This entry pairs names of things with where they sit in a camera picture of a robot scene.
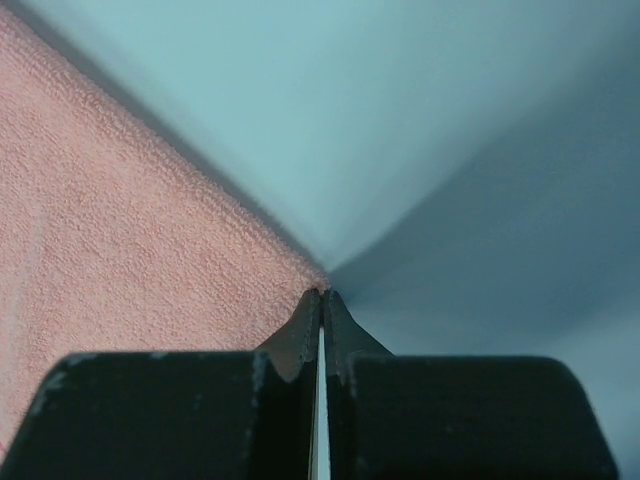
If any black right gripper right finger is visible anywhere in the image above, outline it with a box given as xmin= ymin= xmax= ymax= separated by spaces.
xmin=323 ymin=291 xmax=619 ymax=479

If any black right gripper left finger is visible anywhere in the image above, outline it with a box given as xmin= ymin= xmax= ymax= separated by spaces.
xmin=1 ymin=290 xmax=320 ymax=480

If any pink terry towel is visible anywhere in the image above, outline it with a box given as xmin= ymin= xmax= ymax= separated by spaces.
xmin=1 ymin=10 xmax=326 ymax=447

